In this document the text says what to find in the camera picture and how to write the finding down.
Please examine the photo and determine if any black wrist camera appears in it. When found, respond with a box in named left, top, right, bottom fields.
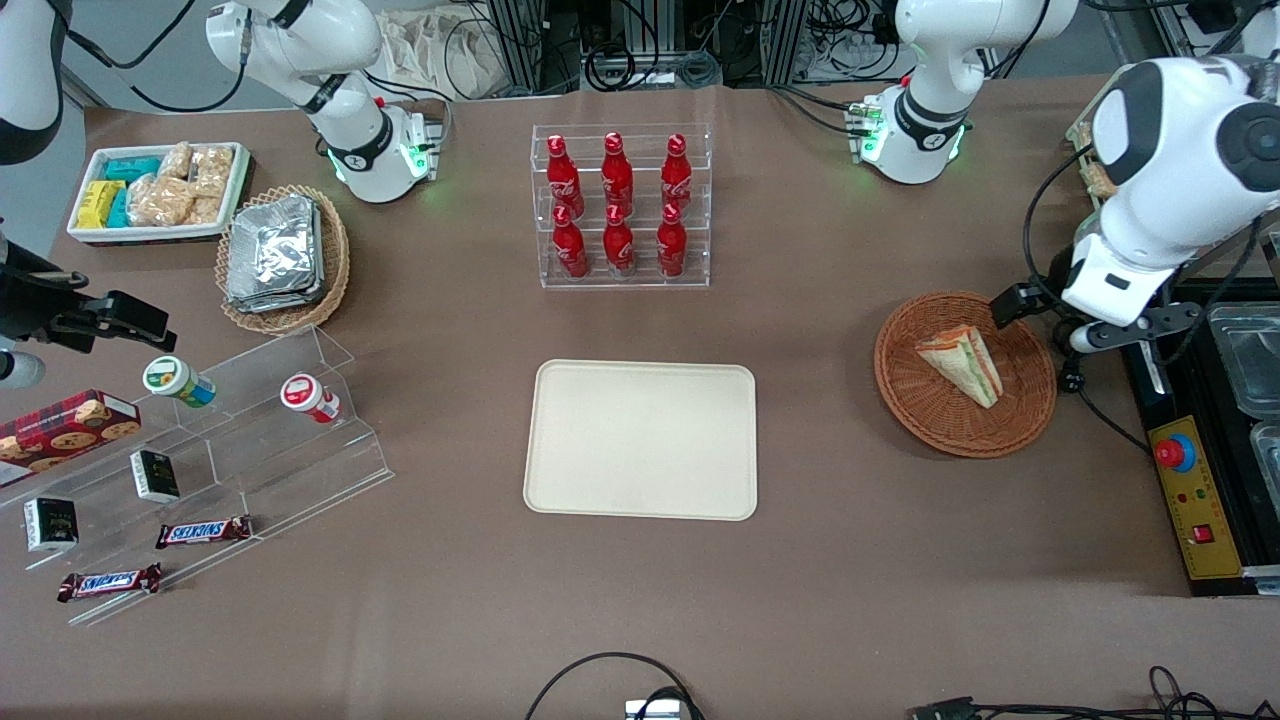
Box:
left=94, top=290, right=178, bottom=353
left=989, top=282, right=1053, bottom=332

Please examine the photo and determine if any red cola bottle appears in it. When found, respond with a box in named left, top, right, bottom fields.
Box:
left=552, top=205, right=591, bottom=280
left=546, top=134, right=585, bottom=214
left=655, top=203, right=690, bottom=279
left=602, top=204, right=638, bottom=279
left=600, top=131, right=636, bottom=213
left=660, top=132, right=695, bottom=211

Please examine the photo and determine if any clear acrylic stepped display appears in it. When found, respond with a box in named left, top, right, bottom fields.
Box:
left=0, top=324, right=396, bottom=629

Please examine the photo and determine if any large clear plastic container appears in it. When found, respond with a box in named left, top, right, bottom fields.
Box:
left=1204, top=302, right=1280, bottom=420

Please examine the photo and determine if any black power cable with plug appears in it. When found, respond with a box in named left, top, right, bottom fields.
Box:
left=1055, top=345, right=1153, bottom=454

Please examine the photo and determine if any red cookie box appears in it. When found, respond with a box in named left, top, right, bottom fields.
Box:
left=0, top=389, right=143, bottom=489

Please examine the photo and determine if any black connector with cables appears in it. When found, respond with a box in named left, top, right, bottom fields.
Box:
left=907, top=664, right=1280, bottom=720

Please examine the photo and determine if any red lid yogurt cup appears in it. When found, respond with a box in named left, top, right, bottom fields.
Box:
left=279, top=372, right=343, bottom=426

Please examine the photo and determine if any white cloth bag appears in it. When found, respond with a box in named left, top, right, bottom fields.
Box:
left=378, top=8, right=504, bottom=102

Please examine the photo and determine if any small clear plastic container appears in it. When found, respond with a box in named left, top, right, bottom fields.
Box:
left=1248, top=420, right=1280, bottom=513

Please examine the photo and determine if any small black box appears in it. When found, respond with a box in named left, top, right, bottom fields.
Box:
left=129, top=448, right=183, bottom=505
left=22, top=496, right=81, bottom=554

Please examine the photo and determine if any oval tan wicker basket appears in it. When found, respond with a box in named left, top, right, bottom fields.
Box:
left=215, top=184, right=352, bottom=336

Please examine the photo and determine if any grey metal bar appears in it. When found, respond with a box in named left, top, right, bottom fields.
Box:
left=1178, top=228, right=1280, bottom=281

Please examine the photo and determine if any black looped cable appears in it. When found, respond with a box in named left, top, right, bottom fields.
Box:
left=523, top=651, right=707, bottom=720

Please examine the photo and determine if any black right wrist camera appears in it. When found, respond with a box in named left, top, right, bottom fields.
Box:
left=94, top=290, right=178, bottom=353

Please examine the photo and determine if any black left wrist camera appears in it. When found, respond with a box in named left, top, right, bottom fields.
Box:
left=989, top=282, right=1053, bottom=332

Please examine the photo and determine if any white wire rack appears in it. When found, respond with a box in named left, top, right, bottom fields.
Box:
left=1064, top=70, right=1119, bottom=206

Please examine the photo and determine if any triangle sandwich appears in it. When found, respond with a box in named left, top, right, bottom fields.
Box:
left=915, top=325, right=1004, bottom=410

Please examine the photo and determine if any yellow snack pack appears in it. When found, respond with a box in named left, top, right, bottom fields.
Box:
left=76, top=180, right=126, bottom=230

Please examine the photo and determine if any clear acrylic bottle rack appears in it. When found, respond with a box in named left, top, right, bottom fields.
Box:
left=531, top=124, right=713, bottom=291

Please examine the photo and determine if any white rectangular snack tray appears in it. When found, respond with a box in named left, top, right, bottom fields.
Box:
left=66, top=141, right=252, bottom=247

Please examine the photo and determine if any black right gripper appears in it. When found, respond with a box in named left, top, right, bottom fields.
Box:
left=0, top=236, right=101, bottom=391

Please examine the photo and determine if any round brown wicker basket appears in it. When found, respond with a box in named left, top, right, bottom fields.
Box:
left=874, top=291, right=1058, bottom=460

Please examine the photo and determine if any green lid yogurt cup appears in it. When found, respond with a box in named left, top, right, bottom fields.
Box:
left=142, top=355, right=218, bottom=410

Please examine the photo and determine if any beige plastic tray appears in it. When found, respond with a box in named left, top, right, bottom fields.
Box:
left=523, top=359, right=759, bottom=522

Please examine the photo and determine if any red emergency stop button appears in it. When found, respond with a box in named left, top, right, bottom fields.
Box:
left=1153, top=432, right=1199, bottom=474

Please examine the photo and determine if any snickers chocolate bar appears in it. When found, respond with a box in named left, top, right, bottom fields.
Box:
left=155, top=514, right=255, bottom=551
left=56, top=562, right=164, bottom=604

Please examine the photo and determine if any yellow control box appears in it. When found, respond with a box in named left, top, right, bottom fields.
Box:
left=1146, top=414, right=1247, bottom=582

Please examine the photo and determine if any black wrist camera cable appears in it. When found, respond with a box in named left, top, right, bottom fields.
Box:
left=1021, top=143, right=1098, bottom=323

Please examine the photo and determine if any silver foil pack stack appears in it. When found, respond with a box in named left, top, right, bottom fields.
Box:
left=225, top=194, right=327, bottom=315

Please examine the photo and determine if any black appliance housing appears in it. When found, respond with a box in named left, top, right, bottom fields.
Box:
left=1120, top=255, right=1280, bottom=599

